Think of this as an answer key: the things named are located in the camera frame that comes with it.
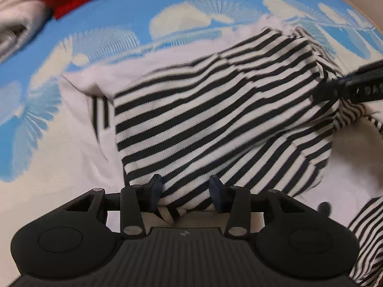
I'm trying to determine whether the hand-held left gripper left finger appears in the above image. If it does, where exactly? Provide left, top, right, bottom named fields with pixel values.
left=64, top=173, right=163, bottom=237

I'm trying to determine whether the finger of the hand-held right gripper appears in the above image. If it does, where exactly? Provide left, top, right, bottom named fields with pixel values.
left=311, top=81, right=357, bottom=103
left=338, top=61, right=383, bottom=87

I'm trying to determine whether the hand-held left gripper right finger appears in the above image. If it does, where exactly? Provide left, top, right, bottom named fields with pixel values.
left=208, top=174, right=303, bottom=239

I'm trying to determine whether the striped shirt with white vest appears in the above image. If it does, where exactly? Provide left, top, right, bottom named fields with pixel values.
left=60, top=15, right=383, bottom=287

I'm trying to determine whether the blue printed bed mat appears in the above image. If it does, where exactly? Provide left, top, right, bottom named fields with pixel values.
left=0, top=0, right=383, bottom=234

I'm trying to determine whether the cream folded blanket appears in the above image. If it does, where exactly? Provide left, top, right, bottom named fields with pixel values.
left=0, top=0, right=55, bottom=64

